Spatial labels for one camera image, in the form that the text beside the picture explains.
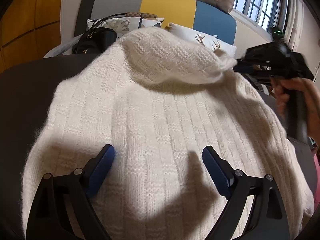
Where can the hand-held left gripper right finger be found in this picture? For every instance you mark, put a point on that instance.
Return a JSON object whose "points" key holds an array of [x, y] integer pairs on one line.
{"points": [[215, 172]]}

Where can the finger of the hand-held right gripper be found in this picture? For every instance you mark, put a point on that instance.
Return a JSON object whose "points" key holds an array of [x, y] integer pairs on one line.
{"points": [[252, 60], [243, 68]]}

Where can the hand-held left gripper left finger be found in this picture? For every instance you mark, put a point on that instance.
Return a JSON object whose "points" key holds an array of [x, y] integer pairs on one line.
{"points": [[101, 172]]}

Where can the white knitted sweater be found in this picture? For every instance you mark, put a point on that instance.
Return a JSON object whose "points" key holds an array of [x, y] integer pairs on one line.
{"points": [[155, 120]]}

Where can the person's right forearm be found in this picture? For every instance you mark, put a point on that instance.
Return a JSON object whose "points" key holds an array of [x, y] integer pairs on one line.
{"points": [[315, 120]]}

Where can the person's right hand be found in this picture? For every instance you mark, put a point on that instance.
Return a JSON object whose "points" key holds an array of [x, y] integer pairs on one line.
{"points": [[297, 85]]}

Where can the pale patterned curtain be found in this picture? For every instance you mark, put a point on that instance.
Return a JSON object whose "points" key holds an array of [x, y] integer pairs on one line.
{"points": [[296, 17]]}

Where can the barred window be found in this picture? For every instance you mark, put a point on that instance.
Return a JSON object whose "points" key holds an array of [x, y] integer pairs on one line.
{"points": [[257, 5]]}

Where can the white deer print pillow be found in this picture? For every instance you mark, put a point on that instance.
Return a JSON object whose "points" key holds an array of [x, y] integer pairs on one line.
{"points": [[190, 33]]}

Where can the grey yellow blue sofa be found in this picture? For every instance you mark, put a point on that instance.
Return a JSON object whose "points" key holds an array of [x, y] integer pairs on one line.
{"points": [[167, 7]]}

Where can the pink cloth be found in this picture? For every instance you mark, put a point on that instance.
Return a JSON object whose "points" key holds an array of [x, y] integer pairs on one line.
{"points": [[317, 175]]}

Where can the black handbag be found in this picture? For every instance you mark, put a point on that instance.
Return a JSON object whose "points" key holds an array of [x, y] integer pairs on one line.
{"points": [[95, 40]]}

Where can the triangle pattern pillow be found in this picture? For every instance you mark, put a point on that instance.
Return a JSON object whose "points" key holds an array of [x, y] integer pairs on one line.
{"points": [[117, 25]]}

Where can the wooden wardrobe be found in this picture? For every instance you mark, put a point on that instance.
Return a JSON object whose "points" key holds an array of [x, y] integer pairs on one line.
{"points": [[25, 30]]}

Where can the black padded panel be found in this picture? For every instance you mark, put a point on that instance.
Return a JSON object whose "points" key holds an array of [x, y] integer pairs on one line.
{"points": [[85, 7]]}

